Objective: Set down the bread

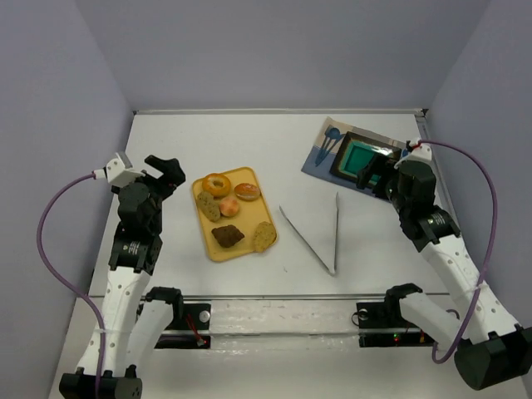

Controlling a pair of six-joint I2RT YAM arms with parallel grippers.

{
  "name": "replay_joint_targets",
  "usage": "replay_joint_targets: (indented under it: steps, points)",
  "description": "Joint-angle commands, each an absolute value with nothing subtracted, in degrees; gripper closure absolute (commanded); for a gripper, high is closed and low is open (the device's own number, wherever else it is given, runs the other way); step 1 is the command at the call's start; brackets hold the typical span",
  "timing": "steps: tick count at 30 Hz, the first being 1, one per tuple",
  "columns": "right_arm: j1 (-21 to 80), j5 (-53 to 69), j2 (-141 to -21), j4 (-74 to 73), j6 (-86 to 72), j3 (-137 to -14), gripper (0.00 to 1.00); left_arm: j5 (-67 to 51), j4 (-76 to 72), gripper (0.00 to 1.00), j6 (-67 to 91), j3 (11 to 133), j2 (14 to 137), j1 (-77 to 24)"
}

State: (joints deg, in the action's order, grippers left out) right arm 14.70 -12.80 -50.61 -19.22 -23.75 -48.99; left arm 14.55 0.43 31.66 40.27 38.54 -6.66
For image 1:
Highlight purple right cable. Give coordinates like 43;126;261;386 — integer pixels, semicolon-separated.
419;140;500;365

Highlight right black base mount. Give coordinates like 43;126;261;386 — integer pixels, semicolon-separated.
352;302;434;348

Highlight teal square plate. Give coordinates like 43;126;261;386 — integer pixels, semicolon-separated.
329;131;406;183

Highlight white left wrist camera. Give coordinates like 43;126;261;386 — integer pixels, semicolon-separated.
93;152;142;188

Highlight purple cable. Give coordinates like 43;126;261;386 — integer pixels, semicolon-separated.
37;173;108;399
419;140;500;365

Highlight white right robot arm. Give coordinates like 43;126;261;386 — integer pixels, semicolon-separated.
352;155;531;391

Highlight round pink bun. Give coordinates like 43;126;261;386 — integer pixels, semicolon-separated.
219;196;240;218

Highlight blue printed placemat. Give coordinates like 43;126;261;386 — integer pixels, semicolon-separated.
302;117;380;190

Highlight glazed brown donut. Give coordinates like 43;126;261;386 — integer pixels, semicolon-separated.
234;183;261;201

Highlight dark brown bread chunk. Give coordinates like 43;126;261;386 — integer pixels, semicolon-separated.
211;224;245;249

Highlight seeded bread slice left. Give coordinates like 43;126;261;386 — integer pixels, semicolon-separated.
196;191;221;222

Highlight golden bagel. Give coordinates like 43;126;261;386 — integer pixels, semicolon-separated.
202;173;232;198

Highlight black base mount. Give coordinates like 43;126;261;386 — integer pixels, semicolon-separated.
155;303;211;350
352;302;434;348

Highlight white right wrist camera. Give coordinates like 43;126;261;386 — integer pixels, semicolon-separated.
396;138;432;169

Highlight metal tongs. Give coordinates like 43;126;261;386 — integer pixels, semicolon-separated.
278;192;340;277

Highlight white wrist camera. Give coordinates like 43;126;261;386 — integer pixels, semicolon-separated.
93;152;142;188
396;138;432;169

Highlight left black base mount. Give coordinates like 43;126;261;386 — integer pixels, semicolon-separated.
155;303;211;350

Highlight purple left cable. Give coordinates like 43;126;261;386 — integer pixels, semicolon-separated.
37;173;108;399

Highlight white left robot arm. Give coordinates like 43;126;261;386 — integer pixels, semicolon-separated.
59;153;185;398

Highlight yellow plastic tray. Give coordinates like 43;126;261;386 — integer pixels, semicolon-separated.
191;167;278;262

